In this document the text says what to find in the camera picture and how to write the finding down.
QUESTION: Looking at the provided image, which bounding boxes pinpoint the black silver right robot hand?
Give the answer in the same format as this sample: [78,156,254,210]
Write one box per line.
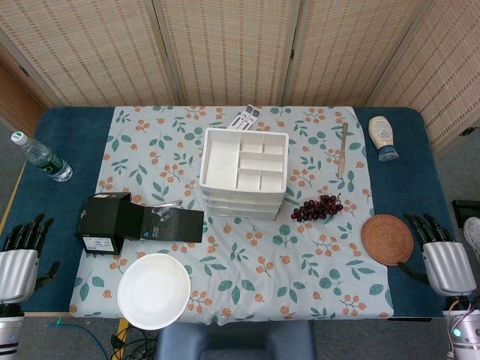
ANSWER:
[397,212,476,299]

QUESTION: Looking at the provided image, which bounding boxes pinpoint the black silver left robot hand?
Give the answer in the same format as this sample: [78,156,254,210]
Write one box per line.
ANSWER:
[0,212,62,304]

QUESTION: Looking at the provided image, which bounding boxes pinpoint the clear plastic drawer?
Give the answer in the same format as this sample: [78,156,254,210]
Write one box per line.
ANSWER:
[205,209,281,222]

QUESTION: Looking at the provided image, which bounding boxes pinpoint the black plastic tray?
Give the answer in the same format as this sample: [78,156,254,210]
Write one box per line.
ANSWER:
[451,199,480,228]

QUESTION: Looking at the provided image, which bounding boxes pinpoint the black cardboard box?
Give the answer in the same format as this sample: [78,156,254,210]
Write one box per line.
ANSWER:
[74,191,206,257]

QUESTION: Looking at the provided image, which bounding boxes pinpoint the white shoe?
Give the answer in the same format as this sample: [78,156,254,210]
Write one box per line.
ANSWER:
[463,216,480,260]

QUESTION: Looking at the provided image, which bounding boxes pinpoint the round woven rattan coaster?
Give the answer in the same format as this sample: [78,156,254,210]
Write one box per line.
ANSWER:
[360,213,415,266]

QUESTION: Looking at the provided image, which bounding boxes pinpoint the dark blue table cover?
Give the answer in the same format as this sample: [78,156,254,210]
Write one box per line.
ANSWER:
[0,106,457,320]

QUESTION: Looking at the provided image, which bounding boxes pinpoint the clear water bottle green label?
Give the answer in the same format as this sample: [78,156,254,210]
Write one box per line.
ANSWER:
[10,130,74,183]

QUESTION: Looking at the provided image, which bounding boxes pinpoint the white round plate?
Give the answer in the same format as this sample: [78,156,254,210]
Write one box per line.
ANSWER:
[117,253,192,331]

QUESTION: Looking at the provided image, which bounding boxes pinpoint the dark red grape bunch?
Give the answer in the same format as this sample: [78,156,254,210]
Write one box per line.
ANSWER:
[291,193,344,223]

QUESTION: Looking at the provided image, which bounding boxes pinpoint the cream sauce squeeze bottle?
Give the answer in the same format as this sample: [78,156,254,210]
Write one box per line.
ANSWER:
[367,115,400,162]

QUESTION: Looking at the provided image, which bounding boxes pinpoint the wooden door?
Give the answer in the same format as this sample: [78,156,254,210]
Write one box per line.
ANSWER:
[0,55,46,128]

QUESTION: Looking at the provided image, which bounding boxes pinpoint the floral print tablecloth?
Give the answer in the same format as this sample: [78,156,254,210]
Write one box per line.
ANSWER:
[69,105,395,326]

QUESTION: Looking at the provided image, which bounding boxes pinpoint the blue chair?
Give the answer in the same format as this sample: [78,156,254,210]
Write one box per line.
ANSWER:
[155,320,316,360]

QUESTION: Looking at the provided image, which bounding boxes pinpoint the white folding stand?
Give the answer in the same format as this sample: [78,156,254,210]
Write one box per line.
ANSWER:
[223,103,263,132]

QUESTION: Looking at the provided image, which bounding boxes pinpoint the bamboo folding screen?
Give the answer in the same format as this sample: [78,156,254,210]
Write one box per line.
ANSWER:
[0,0,480,157]

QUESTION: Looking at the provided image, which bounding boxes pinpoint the blue floor cable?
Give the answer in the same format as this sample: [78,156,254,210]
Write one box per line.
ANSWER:
[50,316,113,360]

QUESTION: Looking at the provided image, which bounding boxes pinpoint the black floor cables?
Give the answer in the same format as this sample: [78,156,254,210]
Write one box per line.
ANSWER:
[110,322,162,360]

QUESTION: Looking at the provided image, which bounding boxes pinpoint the white drawer organizer box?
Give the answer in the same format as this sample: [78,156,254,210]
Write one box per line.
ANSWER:
[198,127,290,222]

